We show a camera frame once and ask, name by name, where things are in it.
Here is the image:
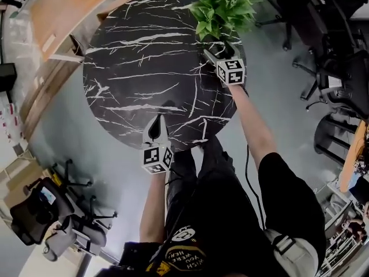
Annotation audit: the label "grey shoulder bag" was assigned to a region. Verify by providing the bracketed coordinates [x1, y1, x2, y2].
[263, 228, 318, 277]

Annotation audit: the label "person's black trousers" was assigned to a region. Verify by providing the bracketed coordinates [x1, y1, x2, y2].
[165, 134, 235, 213]

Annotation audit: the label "black camera rig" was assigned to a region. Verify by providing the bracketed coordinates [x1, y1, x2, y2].
[100, 241, 163, 277]

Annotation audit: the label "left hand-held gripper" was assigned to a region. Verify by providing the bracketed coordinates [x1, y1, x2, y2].
[140, 114, 174, 175]

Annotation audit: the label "person's right forearm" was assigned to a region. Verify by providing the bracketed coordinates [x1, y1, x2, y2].
[227, 84, 278, 172]

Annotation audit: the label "green potted plant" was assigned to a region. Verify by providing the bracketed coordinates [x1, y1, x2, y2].
[189, 0, 263, 58]

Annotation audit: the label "black round stool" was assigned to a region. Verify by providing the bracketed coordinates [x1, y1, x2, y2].
[313, 113, 359, 166]

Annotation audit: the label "person's black printed shirt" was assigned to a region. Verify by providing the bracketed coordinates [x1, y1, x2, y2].
[121, 151, 328, 277]

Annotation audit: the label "orange oval table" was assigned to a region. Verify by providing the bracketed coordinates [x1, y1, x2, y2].
[338, 119, 369, 193]

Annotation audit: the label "black office chair with paper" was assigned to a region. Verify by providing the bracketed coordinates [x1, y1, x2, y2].
[9, 158, 93, 246]

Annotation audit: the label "black mesh office chair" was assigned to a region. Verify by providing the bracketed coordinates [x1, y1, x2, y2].
[255, 0, 369, 52]

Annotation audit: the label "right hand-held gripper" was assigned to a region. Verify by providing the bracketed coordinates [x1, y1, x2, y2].
[202, 40, 247, 87]

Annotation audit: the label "wooden floor platform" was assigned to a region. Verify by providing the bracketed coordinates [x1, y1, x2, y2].
[19, 58, 85, 141]

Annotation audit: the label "black box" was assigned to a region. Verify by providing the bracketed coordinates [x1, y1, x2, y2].
[0, 62, 17, 92]

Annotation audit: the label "person's left forearm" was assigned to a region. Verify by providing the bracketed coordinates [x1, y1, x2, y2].
[139, 170, 168, 245]

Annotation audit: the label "orange wooden desk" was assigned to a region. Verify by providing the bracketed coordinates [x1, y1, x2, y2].
[28, 0, 142, 63]

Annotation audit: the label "black cable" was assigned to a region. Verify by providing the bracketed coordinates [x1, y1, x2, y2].
[244, 144, 266, 231]

